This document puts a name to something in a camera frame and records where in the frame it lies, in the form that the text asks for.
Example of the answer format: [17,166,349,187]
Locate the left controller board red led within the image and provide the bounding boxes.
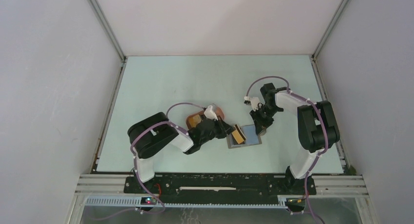
[140,197,158,205]

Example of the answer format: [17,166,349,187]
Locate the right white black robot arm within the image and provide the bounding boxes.
[244,83,340,194]

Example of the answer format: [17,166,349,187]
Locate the pink oval tray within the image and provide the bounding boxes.
[186,107,225,129]

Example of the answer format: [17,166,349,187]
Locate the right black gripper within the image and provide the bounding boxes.
[250,104,281,135]

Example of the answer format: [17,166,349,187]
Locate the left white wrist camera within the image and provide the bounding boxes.
[204,104,218,121]

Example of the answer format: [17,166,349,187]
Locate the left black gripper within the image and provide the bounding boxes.
[200,115,235,145]

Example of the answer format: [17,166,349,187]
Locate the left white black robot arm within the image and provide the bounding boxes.
[127,112,236,193]

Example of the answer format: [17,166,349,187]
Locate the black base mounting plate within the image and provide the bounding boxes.
[124,173,316,204]

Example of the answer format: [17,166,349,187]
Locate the grey card holder wallet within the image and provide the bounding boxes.
[227,124,262,149]

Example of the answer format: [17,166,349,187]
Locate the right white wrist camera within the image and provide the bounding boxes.
[244,96,262,111]

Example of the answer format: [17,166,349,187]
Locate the aluminium frame rail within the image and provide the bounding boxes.
[75,174,369,198]

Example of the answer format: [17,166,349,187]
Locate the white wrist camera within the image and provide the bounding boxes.
[244,96,262,111]
[204,104,218,121]

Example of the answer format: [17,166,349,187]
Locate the right controller board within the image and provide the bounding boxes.
[286,198,306,206]

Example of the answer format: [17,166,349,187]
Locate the yellow credit card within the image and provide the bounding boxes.
[188,115,202,127]

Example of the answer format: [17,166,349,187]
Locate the white cable duct strip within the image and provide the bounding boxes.
[84,196,287,208]

